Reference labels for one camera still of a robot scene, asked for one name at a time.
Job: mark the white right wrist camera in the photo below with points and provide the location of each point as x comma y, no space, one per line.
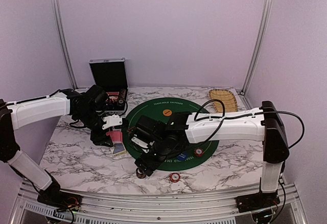
140,145

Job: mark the right aluminium frame post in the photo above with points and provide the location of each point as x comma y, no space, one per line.
267,5

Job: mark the blue small blind button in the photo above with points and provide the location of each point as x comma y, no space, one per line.
182,157

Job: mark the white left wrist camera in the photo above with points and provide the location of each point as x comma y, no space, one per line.
111,121

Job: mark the orange-red 5 chip stack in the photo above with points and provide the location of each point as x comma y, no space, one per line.
174,177

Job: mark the aluminium poker chip case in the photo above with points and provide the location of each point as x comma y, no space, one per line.
111,75

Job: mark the blue-backed playing card deck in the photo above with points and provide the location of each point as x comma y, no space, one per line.
118,149

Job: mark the red chip stack mat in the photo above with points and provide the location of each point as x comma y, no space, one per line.
198,152

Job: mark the dark red 100 chip stack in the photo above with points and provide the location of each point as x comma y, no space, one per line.
139,174

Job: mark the woven yellow bamboo tray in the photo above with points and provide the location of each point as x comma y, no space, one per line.
227,97

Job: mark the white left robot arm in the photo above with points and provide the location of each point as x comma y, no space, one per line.
84,107

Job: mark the red-backed playing card deck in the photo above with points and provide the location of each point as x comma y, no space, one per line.
116,136

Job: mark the left aluminium frame post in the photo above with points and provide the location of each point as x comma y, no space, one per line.
63,44

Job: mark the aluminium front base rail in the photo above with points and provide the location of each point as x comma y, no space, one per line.
201,207

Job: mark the green round poker mat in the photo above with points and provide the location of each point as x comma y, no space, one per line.
153,109

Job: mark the orange big blind button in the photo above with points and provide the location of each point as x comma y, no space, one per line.
167,112

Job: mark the aluminium frame post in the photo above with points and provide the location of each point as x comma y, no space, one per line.
267,5
63,44

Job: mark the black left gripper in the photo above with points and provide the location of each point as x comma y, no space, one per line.
98,139

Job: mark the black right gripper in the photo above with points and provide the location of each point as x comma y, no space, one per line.
144,162

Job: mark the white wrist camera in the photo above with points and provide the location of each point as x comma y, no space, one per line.
140,145
111,121

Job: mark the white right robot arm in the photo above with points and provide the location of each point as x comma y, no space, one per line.
162,140

